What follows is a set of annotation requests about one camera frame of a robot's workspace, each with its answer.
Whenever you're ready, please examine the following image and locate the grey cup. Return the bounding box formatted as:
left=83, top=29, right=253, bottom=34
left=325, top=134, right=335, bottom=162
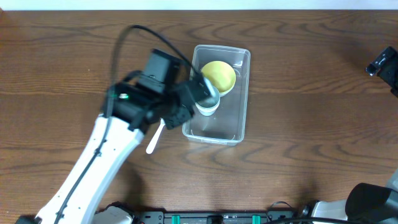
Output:
left=195, top=86, right=220, bottom=108

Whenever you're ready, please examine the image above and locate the white cup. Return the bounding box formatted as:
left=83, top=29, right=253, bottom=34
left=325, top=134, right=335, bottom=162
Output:
left=195, top=103, right=219, bottom=116

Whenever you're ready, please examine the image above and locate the white bowl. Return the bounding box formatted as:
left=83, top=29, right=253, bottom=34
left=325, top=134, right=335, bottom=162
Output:
left=220, top=82, right=236, bottom=97

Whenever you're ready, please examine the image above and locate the yellow bowl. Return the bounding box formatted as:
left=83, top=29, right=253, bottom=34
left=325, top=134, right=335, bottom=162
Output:
left=201, top=61, right=236, bottom=92

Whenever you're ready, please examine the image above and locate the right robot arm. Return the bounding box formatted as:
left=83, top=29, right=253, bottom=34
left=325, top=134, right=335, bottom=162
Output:
left=300, top=47, right=397, bottom=223

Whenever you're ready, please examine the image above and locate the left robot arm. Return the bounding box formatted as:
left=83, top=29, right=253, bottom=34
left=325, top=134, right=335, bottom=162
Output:
left=16, top=116, right=144, bottom=224

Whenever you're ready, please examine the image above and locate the clear plastic container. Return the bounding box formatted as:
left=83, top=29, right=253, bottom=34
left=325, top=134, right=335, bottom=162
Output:
left=182, top=45, right=251, bottom=146

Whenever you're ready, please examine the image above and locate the white plastic fork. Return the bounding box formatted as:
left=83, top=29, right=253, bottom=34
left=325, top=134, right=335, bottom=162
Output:
left=146, top=119, right=165, bottom=154

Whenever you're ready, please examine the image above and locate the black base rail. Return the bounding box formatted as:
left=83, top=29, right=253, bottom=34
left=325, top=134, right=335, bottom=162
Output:
left=93, top=201, right=312, bottom=224

